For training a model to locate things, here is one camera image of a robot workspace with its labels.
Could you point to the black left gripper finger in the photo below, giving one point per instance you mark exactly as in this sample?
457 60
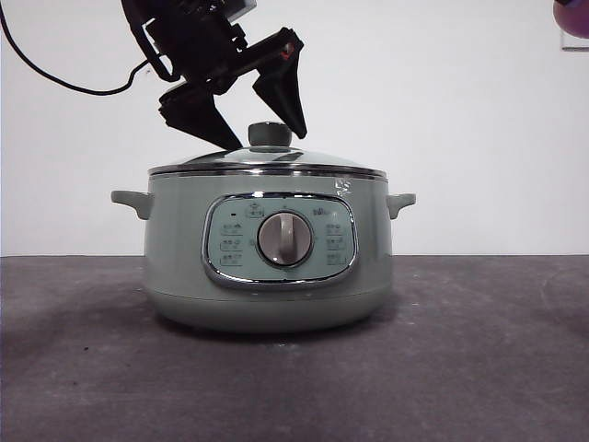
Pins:
283 96
198 115

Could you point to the glass lid with green knob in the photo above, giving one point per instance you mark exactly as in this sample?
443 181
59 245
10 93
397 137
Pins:
269 134

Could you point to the sage green electric cooking pot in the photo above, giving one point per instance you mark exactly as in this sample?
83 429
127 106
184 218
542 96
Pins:
184 276

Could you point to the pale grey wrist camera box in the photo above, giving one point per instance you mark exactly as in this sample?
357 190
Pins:
241 7

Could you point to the white wall socket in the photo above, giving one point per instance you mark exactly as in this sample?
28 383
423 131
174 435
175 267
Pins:
575 44

